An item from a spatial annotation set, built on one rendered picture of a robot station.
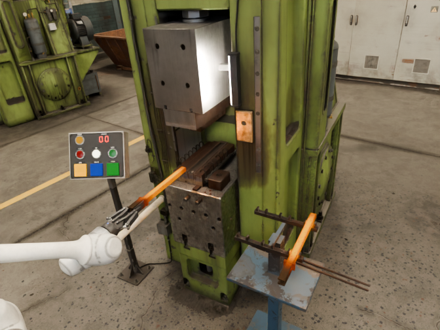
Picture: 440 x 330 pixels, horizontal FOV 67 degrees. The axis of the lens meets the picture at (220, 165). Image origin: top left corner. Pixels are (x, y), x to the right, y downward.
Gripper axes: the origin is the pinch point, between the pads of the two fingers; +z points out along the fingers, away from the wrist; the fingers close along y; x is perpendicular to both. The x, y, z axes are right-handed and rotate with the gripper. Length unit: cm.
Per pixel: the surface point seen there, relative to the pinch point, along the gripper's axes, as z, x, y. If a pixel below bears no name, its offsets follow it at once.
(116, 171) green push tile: 28, -7, -42
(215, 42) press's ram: 62, 60, 12
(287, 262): 5, -11, 70
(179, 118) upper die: 44, 25, -3
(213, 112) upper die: 63, 23, 7
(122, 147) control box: 37, 5, -41
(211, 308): 31, -107, 11
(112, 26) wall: 687, -40, -695
